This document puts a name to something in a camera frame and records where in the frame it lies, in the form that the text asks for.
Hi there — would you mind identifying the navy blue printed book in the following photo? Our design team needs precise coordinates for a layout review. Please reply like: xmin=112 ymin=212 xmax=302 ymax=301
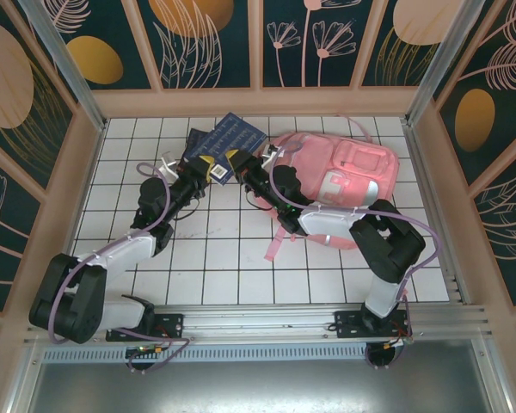
xmin=184 ymin=127 xmax=210 ymax=163
xmin=187 ymin=111 xmax=268 ymax=187

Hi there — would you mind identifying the pink backpack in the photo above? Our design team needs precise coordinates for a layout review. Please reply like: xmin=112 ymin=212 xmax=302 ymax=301
xmin=252 ymin=114 xmax=402 ymax=262

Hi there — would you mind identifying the grey metal sheet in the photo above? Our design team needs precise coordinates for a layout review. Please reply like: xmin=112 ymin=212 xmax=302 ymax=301
xmin=8 ymin=361 xmax=515 ymax=413

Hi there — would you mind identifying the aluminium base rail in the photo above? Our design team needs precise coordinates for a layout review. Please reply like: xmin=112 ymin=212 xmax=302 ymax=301
xmin=23 ymin=302 xmax=495 ymax=345

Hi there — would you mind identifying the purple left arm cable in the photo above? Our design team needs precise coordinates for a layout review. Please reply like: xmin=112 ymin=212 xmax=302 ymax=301
xmin=50 ymin=162 xmax=193 ymax=375

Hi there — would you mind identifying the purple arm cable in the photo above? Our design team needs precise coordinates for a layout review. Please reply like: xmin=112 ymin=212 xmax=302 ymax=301
xmin=268 ymin=141 xmax=441 ymax=345
xmin=50 ymin=162 xmax=193 ymax=375

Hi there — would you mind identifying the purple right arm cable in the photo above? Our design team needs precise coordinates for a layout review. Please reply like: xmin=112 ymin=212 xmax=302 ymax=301
xmin=268 ymin=141 xmax=441 ymax=345

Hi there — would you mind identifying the aluminium corner post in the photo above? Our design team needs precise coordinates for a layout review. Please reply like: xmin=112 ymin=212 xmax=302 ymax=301
xmin=405 ymin=0 xmax=486 ymax=126
xmin=17 ymin=0 xmax=109 ymax=133

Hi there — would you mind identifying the perforated grey cable duct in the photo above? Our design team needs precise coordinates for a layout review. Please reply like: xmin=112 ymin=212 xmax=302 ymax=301
xmin=42 ymin=346 xmax=478 ymax=363

